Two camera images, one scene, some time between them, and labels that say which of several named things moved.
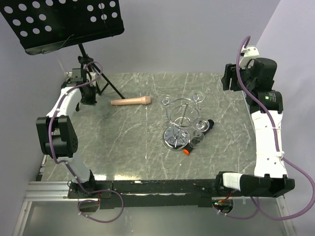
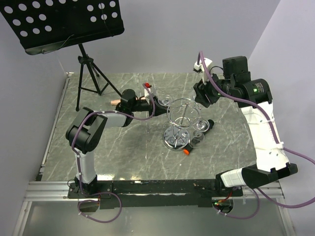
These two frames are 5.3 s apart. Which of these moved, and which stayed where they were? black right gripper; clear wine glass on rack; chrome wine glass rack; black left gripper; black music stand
Moved: black left gripper; black right gripper
Stayed: black music stand; chrome wine glass rack; clear wine glass on rack
